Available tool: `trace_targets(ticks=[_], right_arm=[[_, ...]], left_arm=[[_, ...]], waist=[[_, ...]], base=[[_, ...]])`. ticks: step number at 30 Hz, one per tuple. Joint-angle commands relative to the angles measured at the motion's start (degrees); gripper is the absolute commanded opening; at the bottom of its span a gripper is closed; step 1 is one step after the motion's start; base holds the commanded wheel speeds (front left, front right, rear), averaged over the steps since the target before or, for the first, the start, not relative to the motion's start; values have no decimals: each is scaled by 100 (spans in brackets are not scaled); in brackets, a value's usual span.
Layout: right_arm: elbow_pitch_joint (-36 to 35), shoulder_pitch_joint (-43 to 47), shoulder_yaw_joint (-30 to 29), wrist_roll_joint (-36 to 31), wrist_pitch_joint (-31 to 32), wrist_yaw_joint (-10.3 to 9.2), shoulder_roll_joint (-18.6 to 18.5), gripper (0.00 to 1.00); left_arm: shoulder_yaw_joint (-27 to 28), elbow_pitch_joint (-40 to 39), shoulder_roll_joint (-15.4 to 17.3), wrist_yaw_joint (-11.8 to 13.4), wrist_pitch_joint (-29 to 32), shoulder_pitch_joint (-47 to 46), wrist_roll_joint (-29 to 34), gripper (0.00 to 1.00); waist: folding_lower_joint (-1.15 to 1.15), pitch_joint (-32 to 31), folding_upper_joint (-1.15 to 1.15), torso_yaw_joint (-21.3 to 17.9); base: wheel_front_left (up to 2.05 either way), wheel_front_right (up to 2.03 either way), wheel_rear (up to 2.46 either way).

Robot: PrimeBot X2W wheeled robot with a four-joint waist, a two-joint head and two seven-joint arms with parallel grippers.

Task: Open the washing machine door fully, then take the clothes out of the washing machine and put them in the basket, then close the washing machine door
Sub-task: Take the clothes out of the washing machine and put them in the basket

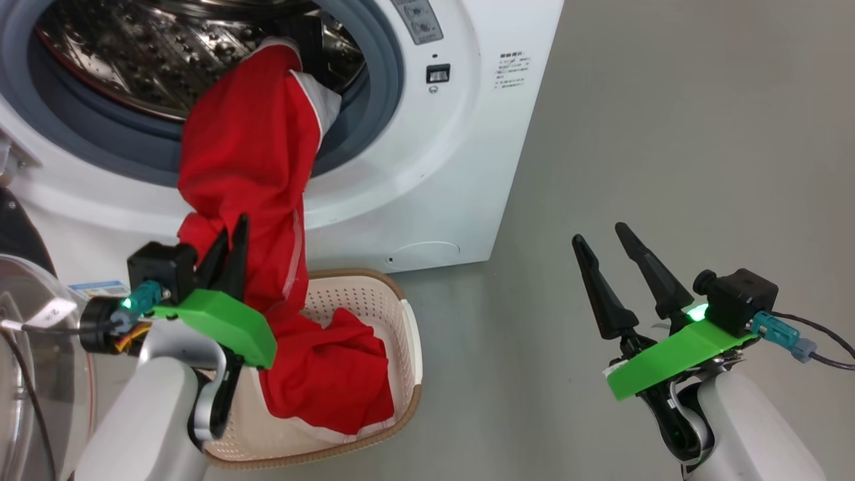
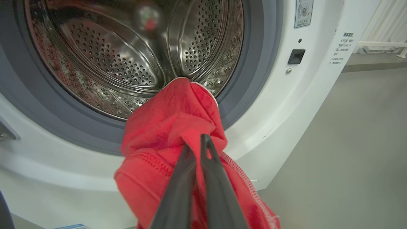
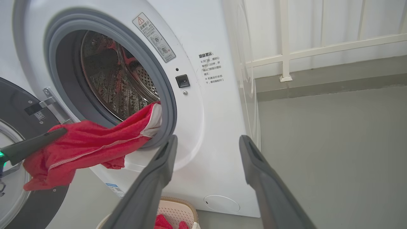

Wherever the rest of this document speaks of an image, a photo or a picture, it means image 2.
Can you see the printed instruction text label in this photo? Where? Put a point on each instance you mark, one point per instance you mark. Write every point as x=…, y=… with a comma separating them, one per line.
x=341, y=47

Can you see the white metal railing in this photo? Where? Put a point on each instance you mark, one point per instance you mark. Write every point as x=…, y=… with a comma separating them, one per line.
x=384, y=43

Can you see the black door latch socket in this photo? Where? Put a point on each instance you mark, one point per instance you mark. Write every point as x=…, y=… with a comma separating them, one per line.
x=296, y=56

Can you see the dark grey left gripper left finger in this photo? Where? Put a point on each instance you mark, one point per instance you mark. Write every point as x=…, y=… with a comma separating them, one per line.
x=178, y=194

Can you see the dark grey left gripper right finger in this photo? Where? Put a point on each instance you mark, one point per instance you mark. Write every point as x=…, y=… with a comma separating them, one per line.
x=219, y=194

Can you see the grey rubber door gasket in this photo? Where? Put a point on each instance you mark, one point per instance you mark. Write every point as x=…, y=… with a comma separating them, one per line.
x=257, y=57

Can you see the red garment with white trim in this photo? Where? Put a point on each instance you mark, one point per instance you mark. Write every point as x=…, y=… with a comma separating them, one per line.
x=159, y=127

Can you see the white front-load washing machine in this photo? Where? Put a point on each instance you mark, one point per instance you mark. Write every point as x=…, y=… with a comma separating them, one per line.
x=286, y=111

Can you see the grey warning sticker on washer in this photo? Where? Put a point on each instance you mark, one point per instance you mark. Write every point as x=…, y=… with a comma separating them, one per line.
x=303, y=14

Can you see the steel perforated washer drum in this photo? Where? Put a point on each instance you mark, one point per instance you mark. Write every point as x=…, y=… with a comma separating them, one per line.
x=111, y=57

